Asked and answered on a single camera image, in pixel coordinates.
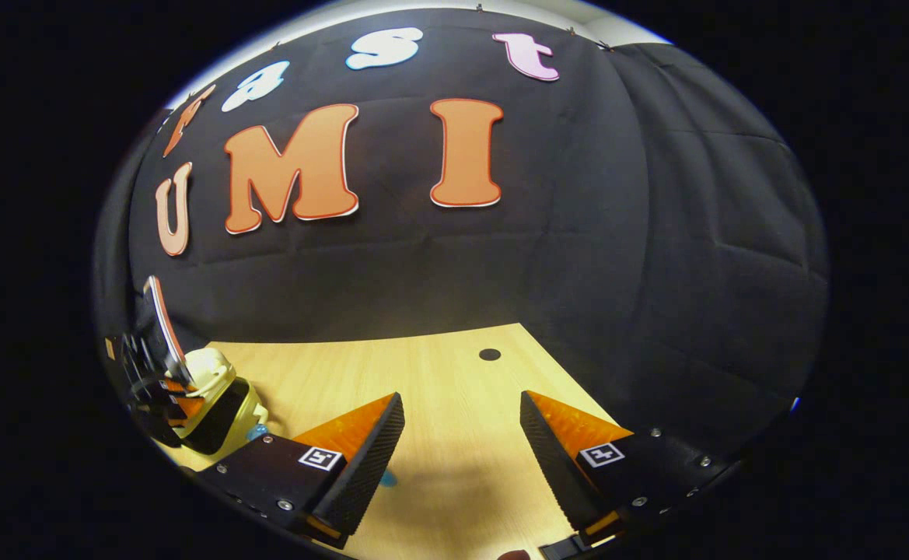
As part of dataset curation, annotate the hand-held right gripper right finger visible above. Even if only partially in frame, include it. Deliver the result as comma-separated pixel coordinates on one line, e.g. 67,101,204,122
519,391,743,545

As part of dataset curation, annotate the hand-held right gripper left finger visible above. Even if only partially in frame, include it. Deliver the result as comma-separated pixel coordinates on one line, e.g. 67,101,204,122
200,393,407,551

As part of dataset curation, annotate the pale yellow small suitcase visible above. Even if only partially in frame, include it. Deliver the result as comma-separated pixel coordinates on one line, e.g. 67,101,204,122
165,348,270,461

